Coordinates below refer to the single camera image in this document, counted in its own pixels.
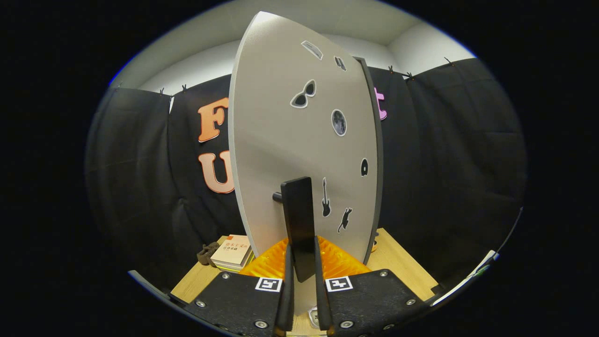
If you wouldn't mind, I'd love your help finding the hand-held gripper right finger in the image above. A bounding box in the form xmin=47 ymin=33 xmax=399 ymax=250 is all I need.
xmin=313 ymin=236 xmax=433 ymax=337

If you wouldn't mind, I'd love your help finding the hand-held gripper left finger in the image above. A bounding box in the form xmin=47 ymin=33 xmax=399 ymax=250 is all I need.
xmin=185 ymin=238 xmax=295 ymax=337

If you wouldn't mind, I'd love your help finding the grey shoe cabinet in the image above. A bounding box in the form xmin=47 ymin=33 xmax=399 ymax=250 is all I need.
xmin=353 ymin=56 xmax=385 ymax=265

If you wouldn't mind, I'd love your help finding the beige shoe cabinet door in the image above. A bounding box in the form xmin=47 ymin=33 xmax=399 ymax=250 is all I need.
xmin=228 ymin=12 xmax=379 ymax=314

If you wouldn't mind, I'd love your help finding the yellow-edged book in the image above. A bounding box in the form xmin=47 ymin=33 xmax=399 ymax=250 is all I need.
xmin=213 ymin=253 xmax=256 ymax=273

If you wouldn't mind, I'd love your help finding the beige orange book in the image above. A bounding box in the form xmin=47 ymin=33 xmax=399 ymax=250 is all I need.
xmin=211 ymin=234 xmax=252 ymax=268

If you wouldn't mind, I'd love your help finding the dark brown object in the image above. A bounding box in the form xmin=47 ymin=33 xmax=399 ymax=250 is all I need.
xmin=197 ymin=242 xmax=220 ymax=266

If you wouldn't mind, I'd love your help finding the white sheet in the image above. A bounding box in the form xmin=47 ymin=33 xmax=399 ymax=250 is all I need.
xmin=431 ymin=250 xmax=500 ymax=307

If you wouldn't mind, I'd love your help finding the black backdrop cloth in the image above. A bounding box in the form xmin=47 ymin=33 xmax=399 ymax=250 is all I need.
xmin=87 ymin=56 xmax=527 ymax=291

